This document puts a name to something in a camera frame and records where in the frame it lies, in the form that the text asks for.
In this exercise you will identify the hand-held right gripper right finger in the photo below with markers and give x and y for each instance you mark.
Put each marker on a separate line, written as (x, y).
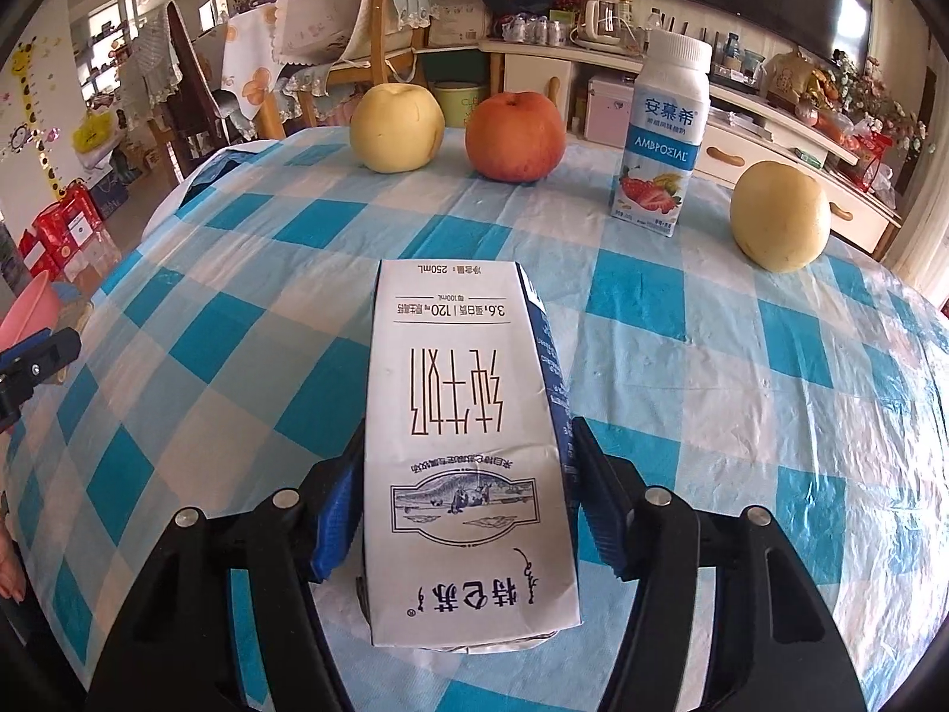
(600, 526)

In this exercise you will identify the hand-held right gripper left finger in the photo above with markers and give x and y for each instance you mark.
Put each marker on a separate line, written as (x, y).
(337, 519)

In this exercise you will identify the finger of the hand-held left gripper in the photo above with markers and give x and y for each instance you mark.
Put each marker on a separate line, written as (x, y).
(44, 360)

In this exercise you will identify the red plastic basin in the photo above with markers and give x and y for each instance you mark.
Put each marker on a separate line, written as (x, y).
(26, 308)

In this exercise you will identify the blue white milk carton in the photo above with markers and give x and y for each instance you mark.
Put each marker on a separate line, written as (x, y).
(467, 460)

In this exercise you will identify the person's left hand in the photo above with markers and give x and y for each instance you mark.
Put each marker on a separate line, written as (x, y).
(9, 567)

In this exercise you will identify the stack of red boxes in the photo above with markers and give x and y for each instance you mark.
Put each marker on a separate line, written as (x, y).
(63, 230)

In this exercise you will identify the blue white checked tablecloth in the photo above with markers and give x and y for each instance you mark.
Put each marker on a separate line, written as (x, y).
(222, 311)

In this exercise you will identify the yellow plastic bag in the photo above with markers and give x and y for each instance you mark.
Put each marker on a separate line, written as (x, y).
(93, 132)

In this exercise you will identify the giraffe height chart sticker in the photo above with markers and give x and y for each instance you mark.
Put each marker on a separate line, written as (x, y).
(37, 119)

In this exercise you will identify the dark wooden chair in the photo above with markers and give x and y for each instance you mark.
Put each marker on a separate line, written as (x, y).
(189, 89)

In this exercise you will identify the white cloth with orange print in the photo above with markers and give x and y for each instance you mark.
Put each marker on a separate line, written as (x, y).
(248, 74)

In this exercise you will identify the oval yellow pear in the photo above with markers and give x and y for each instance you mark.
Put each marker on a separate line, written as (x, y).
(778, 216)

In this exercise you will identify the white yogurt bottle fruit label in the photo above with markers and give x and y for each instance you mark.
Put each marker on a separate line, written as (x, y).
(660, 141)

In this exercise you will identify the pink metal box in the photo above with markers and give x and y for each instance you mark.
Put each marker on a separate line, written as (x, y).
(609, 107)

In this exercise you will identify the white television cabinet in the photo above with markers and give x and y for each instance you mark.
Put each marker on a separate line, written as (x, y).
(749, 133)

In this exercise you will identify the green waste bin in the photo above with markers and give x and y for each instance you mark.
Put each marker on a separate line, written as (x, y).
(460, 104)

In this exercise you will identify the light wooden chair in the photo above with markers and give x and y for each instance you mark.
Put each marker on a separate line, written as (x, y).
(378, 67)

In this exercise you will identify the white embroidered chair cover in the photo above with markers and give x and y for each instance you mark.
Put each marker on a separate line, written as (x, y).
(319, 7)

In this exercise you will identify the gold ornament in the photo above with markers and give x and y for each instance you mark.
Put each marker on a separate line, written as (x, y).
(797, 81)

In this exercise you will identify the row of small jars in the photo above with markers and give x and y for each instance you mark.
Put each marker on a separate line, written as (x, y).
(534, 28)

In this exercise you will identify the glass kettle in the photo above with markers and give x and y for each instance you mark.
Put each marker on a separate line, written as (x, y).
(604, 21)

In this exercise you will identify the dried flower bunch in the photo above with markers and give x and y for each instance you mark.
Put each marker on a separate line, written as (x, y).
(882, 100)

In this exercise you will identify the white cardboard box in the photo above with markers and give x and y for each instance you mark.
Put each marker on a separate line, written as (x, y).
(460, 11)

